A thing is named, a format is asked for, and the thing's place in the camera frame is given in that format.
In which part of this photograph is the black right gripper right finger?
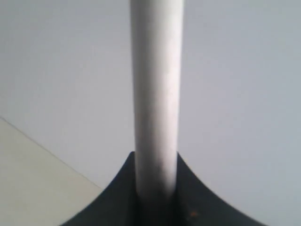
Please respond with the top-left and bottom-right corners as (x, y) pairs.
(173, 155), (261, 226)

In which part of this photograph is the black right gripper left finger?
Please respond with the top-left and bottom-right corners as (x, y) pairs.
(62, 152), (139, 226)

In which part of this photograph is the wooden drumstick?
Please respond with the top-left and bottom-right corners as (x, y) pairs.
(130, 0), (184, 202)

